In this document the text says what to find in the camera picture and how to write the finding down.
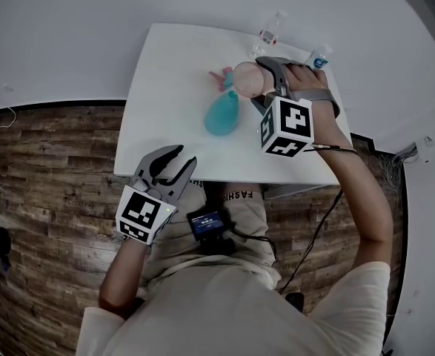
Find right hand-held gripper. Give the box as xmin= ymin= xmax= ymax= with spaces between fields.
xmin=250 ymin=56 xmax=342 ymax=159

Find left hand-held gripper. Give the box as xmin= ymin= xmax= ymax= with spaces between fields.
xmin=116 ymin=144 xmax=198 ymax=245

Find pink textured plastic cup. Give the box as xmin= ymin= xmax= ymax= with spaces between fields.
xmin=231 ymin=61 xmax=272 ymax=99

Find teal large spray bottle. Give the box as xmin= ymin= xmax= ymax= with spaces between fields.
xmin=204 ymin=90 xmax=240 ymax=137

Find person's left forearm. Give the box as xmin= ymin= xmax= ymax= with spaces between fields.
xmin=98 ymin=239 xmax=151 ymax=318

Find person's right forearm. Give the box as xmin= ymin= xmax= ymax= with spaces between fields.
xmin=315 ymin=148 xmax=394 ymax=274

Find clear plastic bottle red label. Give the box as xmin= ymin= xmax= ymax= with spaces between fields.
xmin=250 ymin=11 xmax=289 ymax=61

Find pink and teal spray nozzle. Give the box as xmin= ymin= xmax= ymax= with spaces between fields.
xmin=208 ymin=67 xmax=236 ymax=92

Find person's right hand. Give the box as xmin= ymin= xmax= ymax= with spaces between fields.
xmin=285 ymin=63 xmax=356 ymax=152

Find black screen device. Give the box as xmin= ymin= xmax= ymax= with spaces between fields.
xmin=186 ymin=209 xmax=236 ymax=255

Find person's beige printed shorts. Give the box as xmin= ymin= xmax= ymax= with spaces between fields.
xmin=142 ymin=182 xmax=281 ymax=292

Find white table leg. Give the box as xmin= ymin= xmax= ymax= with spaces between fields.
xmin=263 ymin=182 xmax=329 ymax=200

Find person's beige t-shirt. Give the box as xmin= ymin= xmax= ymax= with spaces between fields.
xmin=78 ymin=260 xmax=392 ymax=356

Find small black box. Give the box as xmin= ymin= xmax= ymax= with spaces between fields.
xmin=285 ymin=292 xmax=305 ymax=313

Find black device cable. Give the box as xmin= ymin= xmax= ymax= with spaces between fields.
xmin=231 ymin=226 xmax=277 ymax=270

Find tangled grey cable bundle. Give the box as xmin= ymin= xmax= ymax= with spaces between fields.
xmin=367 ymin=142 xmax=420 ymax=200

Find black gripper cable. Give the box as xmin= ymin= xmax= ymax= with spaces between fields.
xmin=278 ymin=145 xmax=359 ymax=294

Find white wall box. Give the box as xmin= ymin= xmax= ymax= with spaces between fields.
xmin=415 ymin=135 xmax=435 ymax=165

